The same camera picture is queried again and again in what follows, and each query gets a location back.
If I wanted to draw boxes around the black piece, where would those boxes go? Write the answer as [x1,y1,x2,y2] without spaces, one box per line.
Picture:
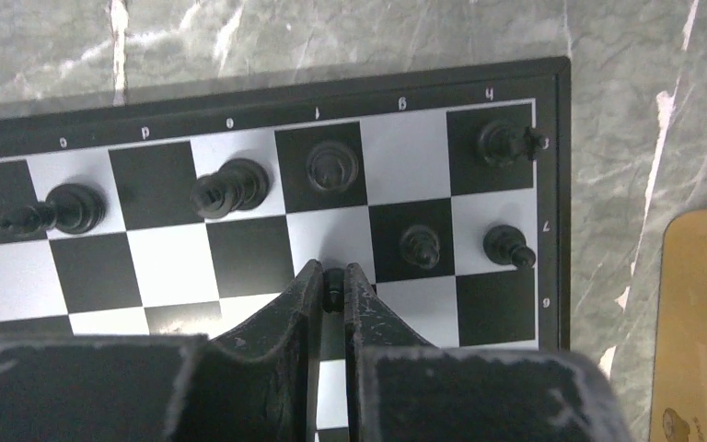
[0,183,107,238]

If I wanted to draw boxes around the black piece board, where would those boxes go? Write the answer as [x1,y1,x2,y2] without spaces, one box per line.
[306,140,359,193]
[190,158,271,219]

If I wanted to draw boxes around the black pawn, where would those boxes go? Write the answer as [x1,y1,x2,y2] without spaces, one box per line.
[322,268,345,313]
[400,225,440,270]

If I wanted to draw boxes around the black white chessboard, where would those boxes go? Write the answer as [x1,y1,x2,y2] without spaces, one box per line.
[0,55,573,442]

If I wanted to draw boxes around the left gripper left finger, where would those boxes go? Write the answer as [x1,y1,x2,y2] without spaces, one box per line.
[0,260,324,441]

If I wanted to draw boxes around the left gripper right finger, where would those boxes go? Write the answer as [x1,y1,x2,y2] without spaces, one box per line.
[343,263,631,441]

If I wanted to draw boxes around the tin box black pieces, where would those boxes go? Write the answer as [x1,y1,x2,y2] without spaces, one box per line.
[649,209,707,441]

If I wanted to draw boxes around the black rook corner board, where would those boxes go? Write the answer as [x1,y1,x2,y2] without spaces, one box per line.
[475,120,550,168]

